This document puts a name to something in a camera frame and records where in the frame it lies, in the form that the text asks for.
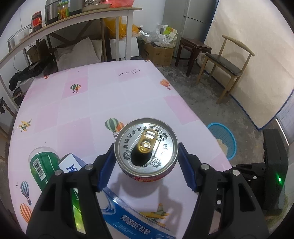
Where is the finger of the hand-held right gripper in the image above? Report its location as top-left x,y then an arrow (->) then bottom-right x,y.
230,161 -> 266,185

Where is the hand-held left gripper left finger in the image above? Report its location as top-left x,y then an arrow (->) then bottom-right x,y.
26,142 -> 116,239

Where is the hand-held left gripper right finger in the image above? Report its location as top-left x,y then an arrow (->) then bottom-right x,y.
178,142 -> 269,239

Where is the blue plastic wastebasket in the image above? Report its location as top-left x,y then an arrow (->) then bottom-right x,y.
207,122 -> 237,161

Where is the silver drink can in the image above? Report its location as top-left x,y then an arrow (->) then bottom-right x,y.
114,118 -> 179,182

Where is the blue toothpaste box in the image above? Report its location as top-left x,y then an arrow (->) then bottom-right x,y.
58,154 -> 176,239

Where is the green plastic bottle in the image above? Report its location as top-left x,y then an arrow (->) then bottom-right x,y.
29,147 -> 86,235

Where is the beige mattress with blue edge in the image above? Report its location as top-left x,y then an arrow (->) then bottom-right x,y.
203,0 -> 294,131

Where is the wooden chair with dark seat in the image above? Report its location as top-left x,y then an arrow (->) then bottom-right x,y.
196,34 -> 255,104

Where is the printed cardboard box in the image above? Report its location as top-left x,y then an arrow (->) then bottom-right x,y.
141,42 -> 175,67

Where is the beige pillow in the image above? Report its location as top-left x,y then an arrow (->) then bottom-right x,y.
56,38 -> 103,72

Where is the white box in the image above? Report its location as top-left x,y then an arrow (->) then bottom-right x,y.
110,38 -> 139,61

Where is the black cloth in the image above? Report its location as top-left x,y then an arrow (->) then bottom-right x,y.
9,61 -> 58,90

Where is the dark wooden stool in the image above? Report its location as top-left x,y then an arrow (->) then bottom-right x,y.
175,37 -> 213,77

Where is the pile of clear plastic bags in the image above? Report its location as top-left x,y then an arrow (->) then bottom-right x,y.
138,30 -> 177,49

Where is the brown cardboard box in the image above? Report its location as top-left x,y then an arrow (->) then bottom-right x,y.
27,42 -> 47,63

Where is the white green shopping bag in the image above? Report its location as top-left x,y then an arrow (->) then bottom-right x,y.
157,24 -> 178,44

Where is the yellow plastic bag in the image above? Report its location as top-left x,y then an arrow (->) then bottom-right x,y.
103,17 -> 138,39

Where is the wooden desk with white legs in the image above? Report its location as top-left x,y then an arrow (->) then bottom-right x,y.
0,7 -> 143,111

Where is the silver refrigerator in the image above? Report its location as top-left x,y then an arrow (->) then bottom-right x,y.
173,0 -> 217,58

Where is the glass bowl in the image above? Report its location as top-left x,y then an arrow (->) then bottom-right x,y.
8,24 -> 33,51

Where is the dark sauce jar red lid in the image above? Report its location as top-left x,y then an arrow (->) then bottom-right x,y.
31,13 -> 44,33

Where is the beige plate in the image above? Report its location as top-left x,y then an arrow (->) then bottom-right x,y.
81,3 -> 112,12

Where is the pickle jar green lid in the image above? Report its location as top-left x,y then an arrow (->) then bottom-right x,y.
57,1 -> 69,21

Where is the red plastic bag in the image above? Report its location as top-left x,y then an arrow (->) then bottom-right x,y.
108,0 -> 135,8

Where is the silver rice cooker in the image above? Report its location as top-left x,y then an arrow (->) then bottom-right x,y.
45,0 -> 84,25

